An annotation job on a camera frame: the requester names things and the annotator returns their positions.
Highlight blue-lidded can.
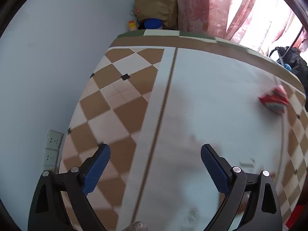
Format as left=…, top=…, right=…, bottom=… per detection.
left=143, top=18, right=163, bottom=31

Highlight brown paper bag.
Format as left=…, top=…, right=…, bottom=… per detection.
left=134, top=0, right=179, bottom=28

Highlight white wall socket panel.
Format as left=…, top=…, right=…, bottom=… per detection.
left=43, top=130, right=64, bottom=168

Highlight grey fuzzy cloth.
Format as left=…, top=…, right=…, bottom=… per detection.
left=122, top=220, right=149, bottom=231

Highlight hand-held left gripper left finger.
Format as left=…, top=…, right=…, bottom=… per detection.
left=28, top=144, right=111, bottom=231

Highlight checkered brown tablecloth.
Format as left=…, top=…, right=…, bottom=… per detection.
left=56, top=29, right=306, bottom=231

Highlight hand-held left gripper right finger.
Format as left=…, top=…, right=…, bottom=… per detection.
left=201, top=144, right=282, bottom=231

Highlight pink floral curtain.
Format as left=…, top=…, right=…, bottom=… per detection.
left=147, top=0, right=308, bottom=54

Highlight red triangular wrapper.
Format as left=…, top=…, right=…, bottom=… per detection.
left=258, top=86, right=290, bottom=115

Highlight scissors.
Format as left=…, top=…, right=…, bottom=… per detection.
left=130, top=8, right=140, bottom=27

